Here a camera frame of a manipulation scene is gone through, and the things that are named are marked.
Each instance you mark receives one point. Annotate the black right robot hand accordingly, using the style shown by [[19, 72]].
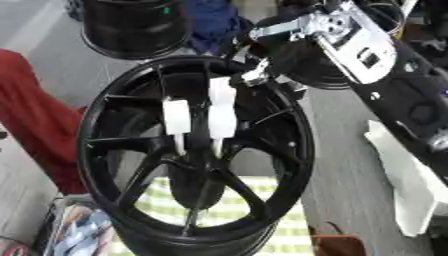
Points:
[[286, 56]]

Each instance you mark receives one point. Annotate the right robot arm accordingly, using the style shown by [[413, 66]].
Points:
[[373, 50]]

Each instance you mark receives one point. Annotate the black wheel rim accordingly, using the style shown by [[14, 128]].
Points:
[[333, 78], [134, 26]]

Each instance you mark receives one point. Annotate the black spoked wheel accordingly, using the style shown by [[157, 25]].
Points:
[[146, 143]]

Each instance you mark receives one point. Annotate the blue fabric bag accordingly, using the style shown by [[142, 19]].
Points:
[[213, 23]]

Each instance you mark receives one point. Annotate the white paper sheet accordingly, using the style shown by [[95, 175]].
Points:
[[408, 186]]

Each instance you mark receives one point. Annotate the red-brown box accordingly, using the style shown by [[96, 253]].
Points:
[[337, 246]]

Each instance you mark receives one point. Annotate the person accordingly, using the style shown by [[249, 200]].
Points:
[[41, 120]]

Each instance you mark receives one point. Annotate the bag with printed papers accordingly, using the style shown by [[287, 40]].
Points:
[[76, 230]]

